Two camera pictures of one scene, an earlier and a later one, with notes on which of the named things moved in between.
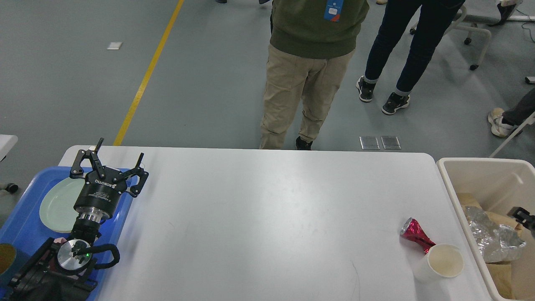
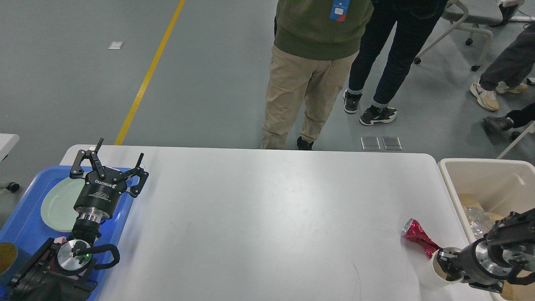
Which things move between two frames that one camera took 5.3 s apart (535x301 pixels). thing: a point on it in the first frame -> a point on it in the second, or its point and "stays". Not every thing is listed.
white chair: (530, 120) -> (522, 147)
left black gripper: (99, 195) stays
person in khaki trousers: (311, 43) stays
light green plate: (57, 206) stays
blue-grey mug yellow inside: (12, 261) stays
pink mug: (60, 240) stays
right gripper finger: (523, 216) -> (470, 270)
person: (436, 15) -> (415, 19)
